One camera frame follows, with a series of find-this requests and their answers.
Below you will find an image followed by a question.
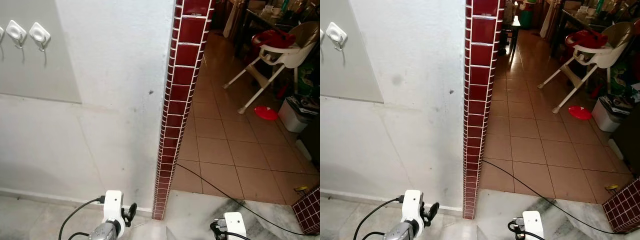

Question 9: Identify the green bin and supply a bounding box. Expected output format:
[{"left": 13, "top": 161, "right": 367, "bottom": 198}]
[{"left": 519, "top": 2, "right": 534, "bottom": 29}]

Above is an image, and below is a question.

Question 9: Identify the red high chair tray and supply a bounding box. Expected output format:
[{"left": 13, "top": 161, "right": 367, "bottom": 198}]
[
  {"left": 564, "top": 29, "right": 609, "bottom": 50},
  {"left": 251, "top": 29, "right": 297, "bottom": 50}
]

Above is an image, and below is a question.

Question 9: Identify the black floor cable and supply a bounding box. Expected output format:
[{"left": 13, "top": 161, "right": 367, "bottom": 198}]
[
  {"left": 175, "top": 162, "right": 307, "bottom": 236},
  {"left": 482, "top": 158, "right": 620, "bottom": 235}
]

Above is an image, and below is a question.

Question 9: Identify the white baby high chair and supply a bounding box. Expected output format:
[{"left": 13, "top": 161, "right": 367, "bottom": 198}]
[
  {"left": 537, "top": 21, "right": 634, "bottom": 114},
  {"left": 222, "top": 21, "right": 321, "bottom": 115}
]

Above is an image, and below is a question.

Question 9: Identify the white wall hook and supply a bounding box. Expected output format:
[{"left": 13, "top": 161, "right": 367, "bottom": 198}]
[
  {"left": 325, "top": 21, "right": 349, "bottom": 52},
  {"left": 5, "top": 19, "right": 28, "bottom": 50},
  {"left": 28, "top": 22, "right": 52, "bottom": 53}
]

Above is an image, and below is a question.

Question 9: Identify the red tiled pillar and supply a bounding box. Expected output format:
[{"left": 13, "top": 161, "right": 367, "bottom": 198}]
[
  {"left": 462, "top": 0, "right": 506, "bottom": 220},
  {"left": 152, "top": 0, "right": 216, "bottom": 221}
]

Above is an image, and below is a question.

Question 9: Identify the white bin with magazines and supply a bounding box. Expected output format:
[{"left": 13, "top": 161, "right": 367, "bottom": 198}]
[
  {"left": 277, "top": 94, "right": 321, "bottom": 134},
  {"left": 591, "top": 93, "right": 637, "bottom": 133}
]

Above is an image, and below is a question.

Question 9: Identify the red plastic plate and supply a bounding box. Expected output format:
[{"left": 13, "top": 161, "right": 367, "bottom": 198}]
[
  {"left": 253, "top": 105, "right": 279, "bottom": 122},
  {"left": 568, "top": 105, "right": 593, "bottom": 121}
]

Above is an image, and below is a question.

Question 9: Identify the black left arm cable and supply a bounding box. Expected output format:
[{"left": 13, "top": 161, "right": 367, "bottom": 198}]
[
  {"left": 353, "top": 196, "right": 405, "bottom": 240},
  {"left": 58, "top": 196, "right": 106, "bottom": 240}
]

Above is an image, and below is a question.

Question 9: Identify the grey wall board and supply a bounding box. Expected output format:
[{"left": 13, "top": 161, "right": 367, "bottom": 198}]
[
  {"left": 320, "top": 0, "right": 385, "bottom": 105},
  {"left": 0, "top": 0, "right": 83, "bottom": 105}
]

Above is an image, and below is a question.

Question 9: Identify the green patterned bag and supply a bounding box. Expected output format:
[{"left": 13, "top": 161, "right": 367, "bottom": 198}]
[
  {"left": 298, "top": 61, "right": 321, "bottom": 99},
  {"left": 609, "top": 65, "right": 640, "bottom": 97}
]

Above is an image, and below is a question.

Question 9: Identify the dark cabinet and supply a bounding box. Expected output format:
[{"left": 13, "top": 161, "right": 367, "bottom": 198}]
[
  {"left": 611, "top": 106, "right": 640, "bottom": 177},
  {"left": 299, "top": 114, "right": 321, "bottom": 168}
]

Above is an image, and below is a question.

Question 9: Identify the red tiled low wall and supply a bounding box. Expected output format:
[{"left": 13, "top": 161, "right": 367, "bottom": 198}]
[
  {"left": 602, "top": 189, "right": 640, "bottom": 234},
  {"left": 291, "top": 185, "right": 321, "bottom": 236}
]

